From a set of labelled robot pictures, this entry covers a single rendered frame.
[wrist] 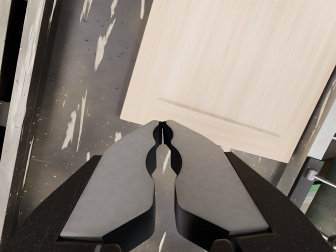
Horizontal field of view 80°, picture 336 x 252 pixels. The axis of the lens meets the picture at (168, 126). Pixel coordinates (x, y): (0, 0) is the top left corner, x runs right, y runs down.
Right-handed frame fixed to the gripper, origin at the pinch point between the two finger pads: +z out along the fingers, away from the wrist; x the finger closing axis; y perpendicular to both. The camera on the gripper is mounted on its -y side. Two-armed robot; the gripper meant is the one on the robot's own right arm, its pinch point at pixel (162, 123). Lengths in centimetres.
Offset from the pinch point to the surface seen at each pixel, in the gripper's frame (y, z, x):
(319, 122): 17, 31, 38
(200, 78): 5.5, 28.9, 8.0
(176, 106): 10.6, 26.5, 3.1
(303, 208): 309, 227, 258
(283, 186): 34, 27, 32
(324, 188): 45, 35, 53
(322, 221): 52, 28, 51
